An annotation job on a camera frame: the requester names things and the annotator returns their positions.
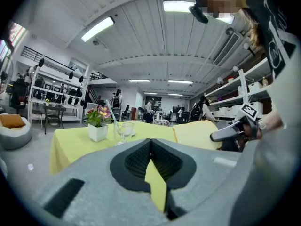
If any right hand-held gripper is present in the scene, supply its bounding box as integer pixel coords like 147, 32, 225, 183
209, 103, 263, 153

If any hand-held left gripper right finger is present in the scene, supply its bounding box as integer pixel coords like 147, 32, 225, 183
150, 138, 246, 221

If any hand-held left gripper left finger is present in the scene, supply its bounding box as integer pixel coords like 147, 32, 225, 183
9, 138, 170, 226

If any person's right forearm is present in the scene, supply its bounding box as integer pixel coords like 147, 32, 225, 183
260, 110, 285, 133

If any person's right hand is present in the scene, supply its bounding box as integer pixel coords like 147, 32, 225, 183
242, 122, 262, 141

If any white storage box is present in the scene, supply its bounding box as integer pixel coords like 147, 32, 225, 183
249, 101, 264, 114
218, 105, 236, 118
247, 81, 263, 93

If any yellow tablecloth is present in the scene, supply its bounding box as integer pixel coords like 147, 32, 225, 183
49, 120, 224, 213

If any white storage shelf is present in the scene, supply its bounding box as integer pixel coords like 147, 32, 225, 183
204, 57, 275, 121

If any flowering plant in white pot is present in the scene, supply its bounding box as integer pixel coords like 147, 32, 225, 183
84, 105, 114, 143

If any clear wine glass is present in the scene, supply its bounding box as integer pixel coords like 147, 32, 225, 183
114, 121, 135, 146

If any clear drinking straw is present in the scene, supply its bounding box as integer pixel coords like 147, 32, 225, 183
105, 99, 119, 124

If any black small table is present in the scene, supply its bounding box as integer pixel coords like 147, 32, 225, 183
42, 105, 67, 135

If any person's black and white shirt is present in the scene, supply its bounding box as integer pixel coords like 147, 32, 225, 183
231, 0, 301, 226

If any black staircase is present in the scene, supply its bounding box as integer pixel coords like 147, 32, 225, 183
84, 71, 109, 105

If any white ceiling air conditioner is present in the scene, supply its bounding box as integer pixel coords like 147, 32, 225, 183
212, 32, 244, 66

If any grey beanbag seat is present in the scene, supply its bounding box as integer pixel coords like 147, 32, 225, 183
0, 113, 33, 151

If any white rack with black bags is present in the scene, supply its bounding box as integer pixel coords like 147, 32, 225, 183
27, 55, 91, 125

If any orange cushion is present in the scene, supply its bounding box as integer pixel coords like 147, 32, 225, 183
0, 113, 26, 129

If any black office chair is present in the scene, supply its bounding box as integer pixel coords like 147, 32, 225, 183
9, 78, 28, 114

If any black mezzanine railing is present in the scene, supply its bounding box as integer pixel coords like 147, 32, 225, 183
20, 45, 74, 71

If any black head-worn camera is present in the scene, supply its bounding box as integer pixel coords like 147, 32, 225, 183
188, 0, 210, 24

